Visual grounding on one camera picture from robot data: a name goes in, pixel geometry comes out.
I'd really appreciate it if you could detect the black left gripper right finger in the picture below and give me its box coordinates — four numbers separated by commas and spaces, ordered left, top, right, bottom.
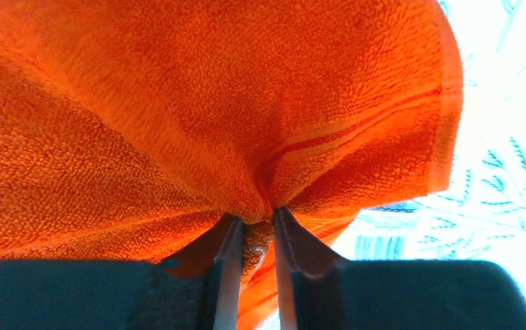
274, 208, 526, 330

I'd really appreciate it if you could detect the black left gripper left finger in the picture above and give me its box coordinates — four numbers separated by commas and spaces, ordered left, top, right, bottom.
0, 217, 243, 329

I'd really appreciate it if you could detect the orange red towel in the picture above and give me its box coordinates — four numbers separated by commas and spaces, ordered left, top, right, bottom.
0, 1, 463, 329

